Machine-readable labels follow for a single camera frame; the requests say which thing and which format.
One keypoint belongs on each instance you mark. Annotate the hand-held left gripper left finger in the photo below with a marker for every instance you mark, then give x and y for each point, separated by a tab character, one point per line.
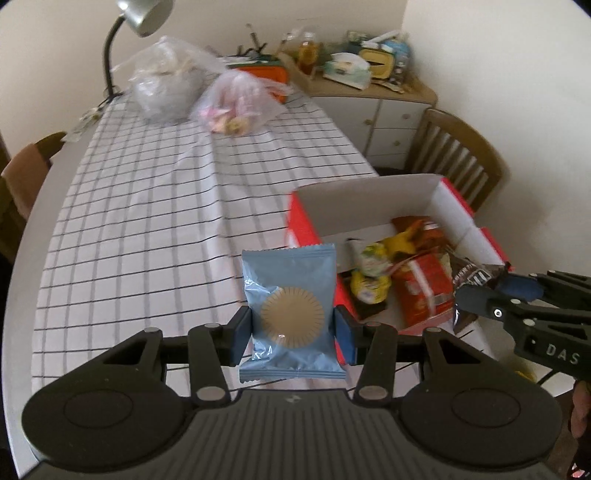
240	337

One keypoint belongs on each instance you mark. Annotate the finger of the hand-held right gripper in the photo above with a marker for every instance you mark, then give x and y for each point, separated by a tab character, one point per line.
521	286
480	300

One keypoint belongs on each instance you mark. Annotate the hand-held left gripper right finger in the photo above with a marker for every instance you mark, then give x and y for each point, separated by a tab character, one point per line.
344	337

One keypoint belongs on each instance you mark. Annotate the dark brown snack packet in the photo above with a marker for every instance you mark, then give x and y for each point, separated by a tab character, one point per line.
471	274

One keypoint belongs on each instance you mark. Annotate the blue biscuit packet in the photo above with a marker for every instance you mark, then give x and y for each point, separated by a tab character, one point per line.
291	295

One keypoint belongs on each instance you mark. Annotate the shiny red-brown snack packet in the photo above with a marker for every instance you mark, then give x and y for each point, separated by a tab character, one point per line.
422	230

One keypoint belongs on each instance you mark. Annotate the red cardboard box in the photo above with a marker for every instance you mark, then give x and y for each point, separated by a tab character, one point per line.
369	203

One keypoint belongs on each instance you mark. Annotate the plastic bag with pink snacks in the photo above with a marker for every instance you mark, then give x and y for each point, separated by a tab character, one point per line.
235	106

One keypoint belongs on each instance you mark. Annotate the person's right hand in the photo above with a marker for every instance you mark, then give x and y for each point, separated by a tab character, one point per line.
582	410

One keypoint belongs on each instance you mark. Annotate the round yellow-green packet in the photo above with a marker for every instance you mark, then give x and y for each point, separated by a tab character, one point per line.
375	258
369	288

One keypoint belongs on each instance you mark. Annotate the red striped snack packet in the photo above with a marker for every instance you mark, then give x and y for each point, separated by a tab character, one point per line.
425	290

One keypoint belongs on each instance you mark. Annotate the yellow snack packet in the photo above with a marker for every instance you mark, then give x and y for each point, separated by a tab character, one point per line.
401	244

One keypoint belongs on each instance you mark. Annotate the checked tablecloth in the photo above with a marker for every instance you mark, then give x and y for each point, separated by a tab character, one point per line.
152	221

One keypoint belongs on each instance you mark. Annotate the wooden slatted chair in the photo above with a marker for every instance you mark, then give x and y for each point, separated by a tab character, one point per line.
457	152

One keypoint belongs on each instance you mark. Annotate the white cabinet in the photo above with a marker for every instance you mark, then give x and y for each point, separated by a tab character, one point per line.
392	120

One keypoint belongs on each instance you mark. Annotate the wooden chair with cloth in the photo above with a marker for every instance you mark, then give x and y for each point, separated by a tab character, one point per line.
14	221

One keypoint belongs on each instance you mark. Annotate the light blue container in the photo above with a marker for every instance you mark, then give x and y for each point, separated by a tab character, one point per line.
401	55

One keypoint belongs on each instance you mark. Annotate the yellow tissue holder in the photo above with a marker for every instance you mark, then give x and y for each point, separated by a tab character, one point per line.
378	62

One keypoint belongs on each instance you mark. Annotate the orange and green bag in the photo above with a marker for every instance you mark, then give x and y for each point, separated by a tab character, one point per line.
268	74

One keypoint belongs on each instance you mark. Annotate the clear plastic bag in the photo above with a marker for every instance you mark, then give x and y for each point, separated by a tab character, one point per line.
161	83

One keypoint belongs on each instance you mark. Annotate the green and white tissue box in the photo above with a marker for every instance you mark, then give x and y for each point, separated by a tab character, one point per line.
346	69

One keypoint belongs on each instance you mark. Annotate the amber liquid bottle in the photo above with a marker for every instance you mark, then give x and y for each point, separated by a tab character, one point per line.
309	53

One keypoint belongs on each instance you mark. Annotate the silver desk lamp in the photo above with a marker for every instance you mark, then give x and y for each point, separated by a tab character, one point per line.
143	16

